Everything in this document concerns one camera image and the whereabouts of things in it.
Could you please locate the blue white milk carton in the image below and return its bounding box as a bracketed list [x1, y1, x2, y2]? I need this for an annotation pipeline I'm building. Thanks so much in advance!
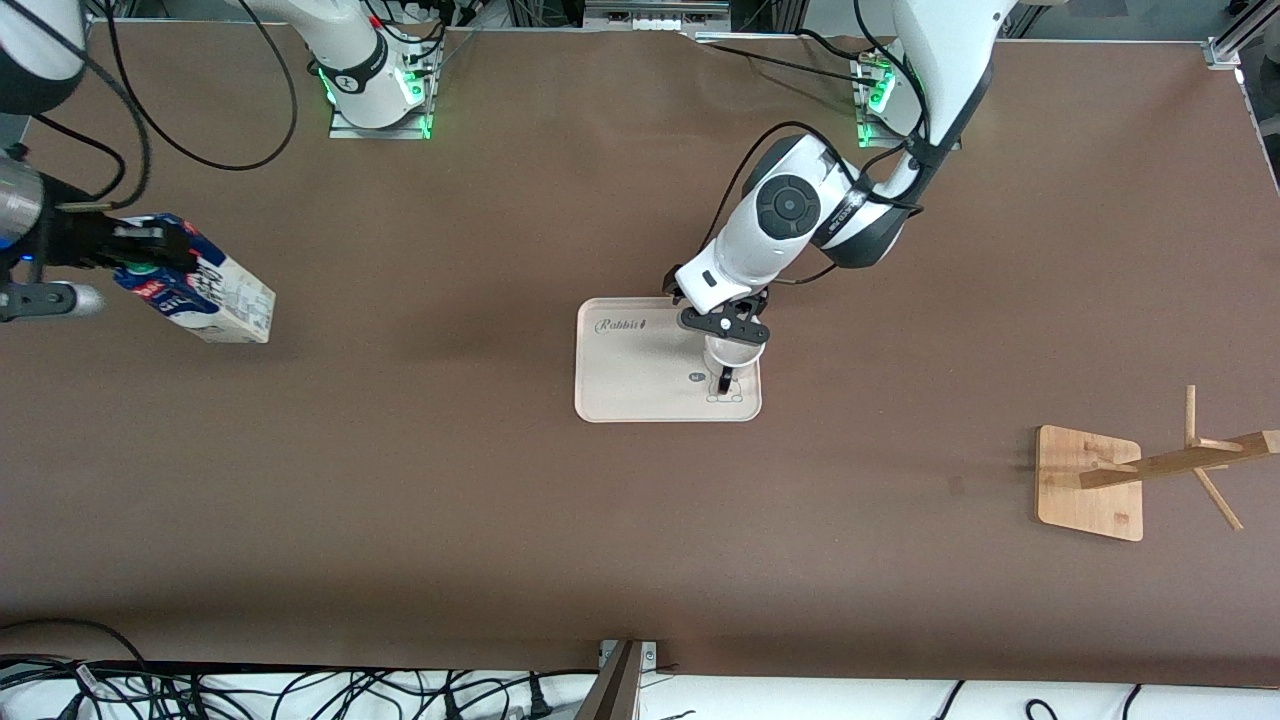
[112, 213, 277, 345]

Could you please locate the wooden cup hanging rack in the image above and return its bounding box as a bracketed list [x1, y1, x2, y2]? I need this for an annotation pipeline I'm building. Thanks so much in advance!
[1036, 385, 1280, 543]

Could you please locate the beige rabbit print tray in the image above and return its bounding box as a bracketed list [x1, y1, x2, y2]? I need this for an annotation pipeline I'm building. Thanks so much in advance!
[575, 297, 763, 423]

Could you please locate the grey power strip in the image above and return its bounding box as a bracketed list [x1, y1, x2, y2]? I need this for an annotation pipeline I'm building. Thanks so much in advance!
[583, 0, 733, 33]

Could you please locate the white bench sheet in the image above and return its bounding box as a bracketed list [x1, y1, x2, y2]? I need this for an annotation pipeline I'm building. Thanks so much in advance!
[0, 668, 1280, 720]

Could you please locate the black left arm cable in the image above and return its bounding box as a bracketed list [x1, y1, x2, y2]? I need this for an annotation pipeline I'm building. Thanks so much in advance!
[715, 0, 933, 288]

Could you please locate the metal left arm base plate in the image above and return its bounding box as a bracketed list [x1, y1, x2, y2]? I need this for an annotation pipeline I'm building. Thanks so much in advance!
[855, 55, 963, 151]

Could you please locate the long black table cable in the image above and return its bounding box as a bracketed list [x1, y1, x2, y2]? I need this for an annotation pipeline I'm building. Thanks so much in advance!
[695, 40, 891, 91]

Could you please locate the short black table cable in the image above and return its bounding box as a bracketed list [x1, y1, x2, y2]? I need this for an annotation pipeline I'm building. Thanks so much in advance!
[795, 28, 879, 63]

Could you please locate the thick black looping floor cable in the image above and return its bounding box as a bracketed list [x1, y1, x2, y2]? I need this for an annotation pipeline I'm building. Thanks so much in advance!
[0, 618, 161, 691]

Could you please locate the aluminium camera post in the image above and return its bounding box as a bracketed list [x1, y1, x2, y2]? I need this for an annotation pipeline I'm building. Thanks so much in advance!
[575, 640, 658, 720]

